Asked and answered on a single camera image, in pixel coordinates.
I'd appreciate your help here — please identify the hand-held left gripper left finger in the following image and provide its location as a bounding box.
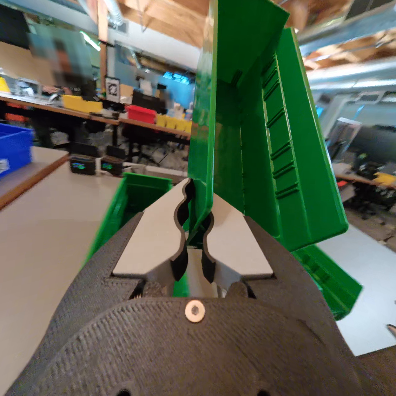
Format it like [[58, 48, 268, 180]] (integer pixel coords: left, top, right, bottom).
[[111, 178, 197, 288]]

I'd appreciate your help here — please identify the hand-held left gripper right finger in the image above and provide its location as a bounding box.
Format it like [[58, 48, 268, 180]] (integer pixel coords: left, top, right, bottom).
[[200, 193, 275, 291]]

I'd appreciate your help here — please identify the green plastic bin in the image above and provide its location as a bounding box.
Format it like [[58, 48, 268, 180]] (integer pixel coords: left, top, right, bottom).
[[186, 0, 350, 252], [292, 244, 363, 322], [123, 172, 173, 223], [83, 172, 190, 299]]

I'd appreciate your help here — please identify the brown edged side desk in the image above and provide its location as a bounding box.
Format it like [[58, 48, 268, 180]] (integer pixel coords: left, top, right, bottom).
[[0, 146, 69, 211]]

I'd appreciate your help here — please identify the black battery charger case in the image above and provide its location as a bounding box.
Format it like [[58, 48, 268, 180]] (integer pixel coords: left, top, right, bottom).
[[100, 145, 126, 177], [69, 144, 97, 176]]

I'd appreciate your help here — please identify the wooden workbench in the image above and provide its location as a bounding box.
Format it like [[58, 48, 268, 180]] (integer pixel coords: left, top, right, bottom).
[[119, 118, 191, 138], [0, 94, 120, 126]]

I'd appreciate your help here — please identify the red plastic bin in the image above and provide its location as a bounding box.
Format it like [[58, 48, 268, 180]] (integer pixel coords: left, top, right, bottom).
[[126, 105, 157, 124]]

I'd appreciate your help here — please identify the black monitor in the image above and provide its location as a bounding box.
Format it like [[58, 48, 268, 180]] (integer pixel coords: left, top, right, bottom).
[[132, 90, 167, 113]]

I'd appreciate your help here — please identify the grey monitor back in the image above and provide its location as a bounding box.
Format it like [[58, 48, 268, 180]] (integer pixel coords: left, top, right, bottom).
[[328, 119, 362, 161]]

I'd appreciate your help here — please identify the black white marker sign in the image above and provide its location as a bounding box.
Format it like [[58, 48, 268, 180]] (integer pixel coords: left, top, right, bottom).
[[105, 77, 121, 103]]

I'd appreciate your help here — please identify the blue plastic bin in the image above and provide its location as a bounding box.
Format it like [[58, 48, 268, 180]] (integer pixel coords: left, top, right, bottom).
[[0, 123, 34, 180]]

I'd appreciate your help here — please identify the tan wooden board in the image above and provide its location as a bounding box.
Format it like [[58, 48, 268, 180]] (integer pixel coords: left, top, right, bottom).
[[0, 42, 58, 87]]

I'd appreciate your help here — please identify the silver air duct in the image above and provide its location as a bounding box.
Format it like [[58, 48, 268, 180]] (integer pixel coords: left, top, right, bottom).
[[300, 12, 396, 54], [308, 62, 396, 92]]

